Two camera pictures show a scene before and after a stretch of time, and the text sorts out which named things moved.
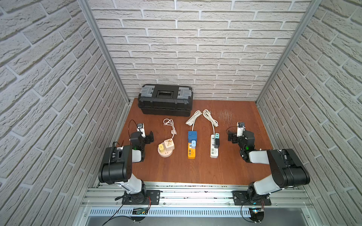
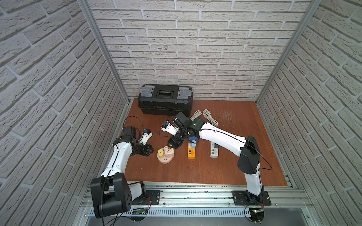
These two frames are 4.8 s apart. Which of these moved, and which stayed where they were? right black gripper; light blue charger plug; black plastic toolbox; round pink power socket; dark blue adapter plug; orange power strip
Moved: right black gripper; round pink power socket
Stayed: orange power strip; black plastic toolbox; dark blue adapter plug; light blue charger plug
